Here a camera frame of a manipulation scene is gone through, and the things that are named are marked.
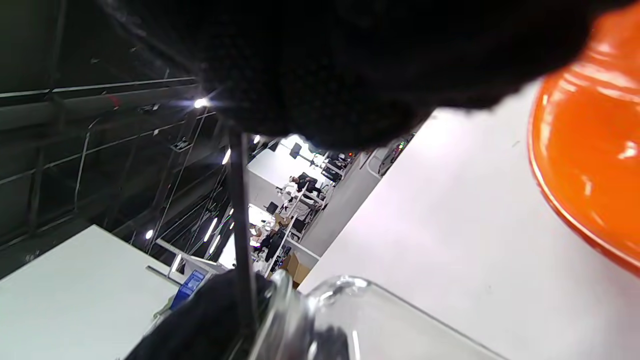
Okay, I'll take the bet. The person's left hand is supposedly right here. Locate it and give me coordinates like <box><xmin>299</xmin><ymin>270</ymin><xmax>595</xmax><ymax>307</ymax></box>
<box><xmin>125</xmin><ymin>270</ymin><xmax>275</xmax><ymax>360</ymax></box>

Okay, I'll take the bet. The person's right hand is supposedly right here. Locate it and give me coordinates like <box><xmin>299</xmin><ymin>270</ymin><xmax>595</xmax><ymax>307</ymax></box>
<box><xmin>100</xmin><ymin>0</ymin><xmax>626</xmax><ymax>151</ymax></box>

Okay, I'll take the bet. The black measuring scoop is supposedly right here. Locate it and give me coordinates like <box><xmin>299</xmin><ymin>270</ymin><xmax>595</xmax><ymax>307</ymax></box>
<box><xmin>226</xmin><ymin>129</ymin><xmax>260</xmax><ymax>343</ymax></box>

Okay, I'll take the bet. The clear glass jar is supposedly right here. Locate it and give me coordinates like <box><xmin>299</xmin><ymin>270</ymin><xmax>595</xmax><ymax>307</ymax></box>
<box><xmin>247</xmin><ymin>270</ymin><xmax>508</xmax><ymax>360</ymax></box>

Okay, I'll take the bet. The orange plastic bowl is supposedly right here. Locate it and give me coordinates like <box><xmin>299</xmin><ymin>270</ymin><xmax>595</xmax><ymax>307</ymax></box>
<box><xmin>527</xmin><ymin>2</ymin><xmax>640</xmax><ymax>278</ymax></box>

